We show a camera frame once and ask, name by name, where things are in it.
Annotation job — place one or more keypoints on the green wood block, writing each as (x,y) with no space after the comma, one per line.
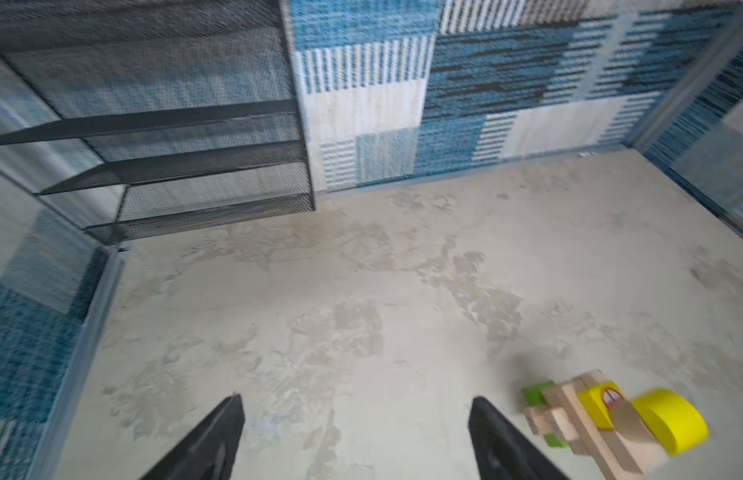
(533,396)

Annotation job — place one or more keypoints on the yellow cube block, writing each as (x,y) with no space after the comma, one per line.
(598,401)

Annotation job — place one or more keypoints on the black wire shelf rack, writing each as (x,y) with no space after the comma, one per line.
(133,119)

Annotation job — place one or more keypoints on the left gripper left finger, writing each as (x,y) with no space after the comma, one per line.
(209,450)

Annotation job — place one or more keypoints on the yellow cylinder block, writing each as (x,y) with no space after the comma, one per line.
(674,421)

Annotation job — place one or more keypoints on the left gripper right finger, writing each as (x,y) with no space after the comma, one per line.
(501,451)

